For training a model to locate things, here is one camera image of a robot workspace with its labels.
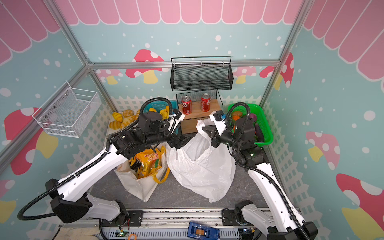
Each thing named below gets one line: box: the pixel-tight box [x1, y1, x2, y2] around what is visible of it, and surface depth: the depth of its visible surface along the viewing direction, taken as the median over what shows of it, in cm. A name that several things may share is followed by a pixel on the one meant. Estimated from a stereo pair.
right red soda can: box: [200, 93, 211, 112], surface depth 95 cm
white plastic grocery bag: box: [166, 119, 237, 203], surface depth 80 cm
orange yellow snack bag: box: [133, 146, 165, 179], surface depth 83 cm
